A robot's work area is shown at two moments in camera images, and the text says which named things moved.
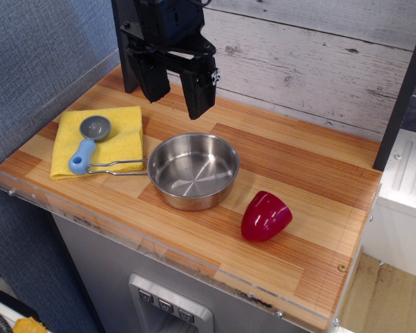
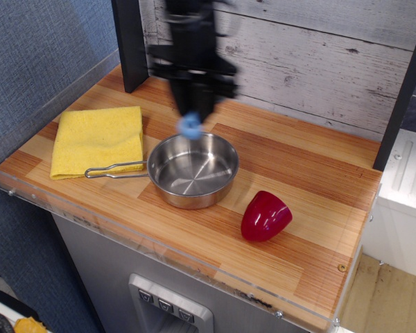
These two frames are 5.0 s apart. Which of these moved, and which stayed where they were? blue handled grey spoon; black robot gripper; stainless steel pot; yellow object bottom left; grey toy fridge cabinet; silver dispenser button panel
Moved: black robot gripper; blue handled grey spoon
Stayed: silver dispenser button panel; yellow object bottom left; grey toy fridge cabinet; stainless steel pot
